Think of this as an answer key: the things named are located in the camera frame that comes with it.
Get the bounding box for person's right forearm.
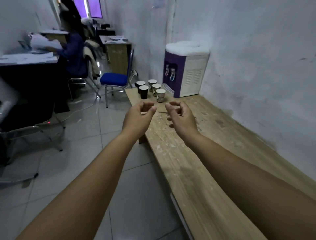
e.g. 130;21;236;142
186;132;316;240

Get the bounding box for person's left hand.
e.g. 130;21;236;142
122;101;157;140

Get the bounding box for white and purple water dispenser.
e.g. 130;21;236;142
162;41;210;98

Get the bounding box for black chair with metal frame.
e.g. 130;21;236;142
0;98;66;186

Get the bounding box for white floor cable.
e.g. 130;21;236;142
60;98;100;123

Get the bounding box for small wooden desk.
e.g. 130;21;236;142
99;35;132;75

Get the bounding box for purple tinted window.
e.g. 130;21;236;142
74;0;103;19

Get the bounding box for black office desk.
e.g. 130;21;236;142
0;52;71;114

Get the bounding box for metal chair with beige jacket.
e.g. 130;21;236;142
67;46;102;101

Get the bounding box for person's right hand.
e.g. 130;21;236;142
165;101;200;142

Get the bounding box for blue padded metal chair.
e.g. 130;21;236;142
99;49;135;109

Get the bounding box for person's left forearm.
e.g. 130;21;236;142
15;131;139;240

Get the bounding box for long wooden table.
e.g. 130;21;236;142
125;87;316;240

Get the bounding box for white papers on desk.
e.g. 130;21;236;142
0;52;59;66

